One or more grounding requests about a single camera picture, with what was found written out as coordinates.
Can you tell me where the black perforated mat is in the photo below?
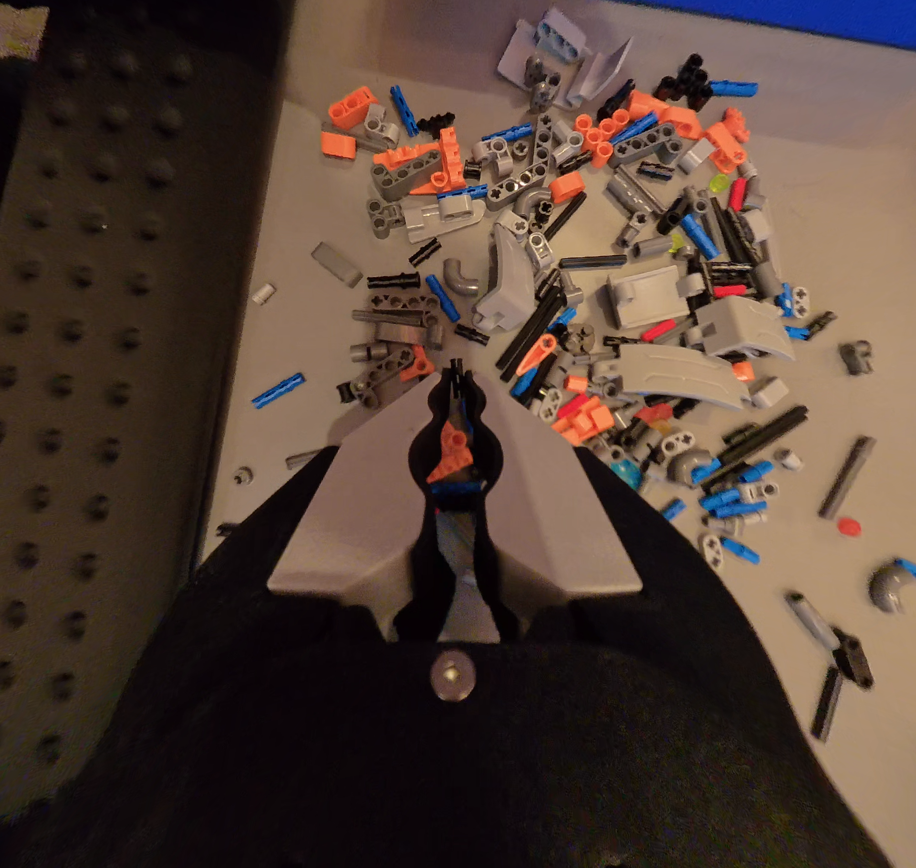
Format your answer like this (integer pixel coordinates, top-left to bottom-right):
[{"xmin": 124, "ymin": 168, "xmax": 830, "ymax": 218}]
[{"xmin": 0, "ymin": 0, "xmax": 304, "ymax": 819}]

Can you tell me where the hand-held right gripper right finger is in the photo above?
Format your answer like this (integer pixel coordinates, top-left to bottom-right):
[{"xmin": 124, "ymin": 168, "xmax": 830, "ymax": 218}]
[{"xmin": 461, "ymin": 375, "xmax": 642, "ymax": 637}]

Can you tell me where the pile of small building pieces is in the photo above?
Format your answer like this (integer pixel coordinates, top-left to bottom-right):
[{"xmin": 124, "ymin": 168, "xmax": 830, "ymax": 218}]
[{"xmin": 229, "ymin": 7, "xmax": 916, "ymax": 743}]

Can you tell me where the small orange building piece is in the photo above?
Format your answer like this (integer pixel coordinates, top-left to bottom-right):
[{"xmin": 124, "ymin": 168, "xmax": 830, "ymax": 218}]
[{"xmin": 426, "ymin": 425, "xmax": 475, "ymax": 487}]

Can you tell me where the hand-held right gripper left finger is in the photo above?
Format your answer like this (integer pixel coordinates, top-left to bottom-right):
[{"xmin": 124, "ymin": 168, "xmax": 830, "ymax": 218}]
[{"xmin": 268, "ymin": 375, "xmax": 452, "ymax": 637}]

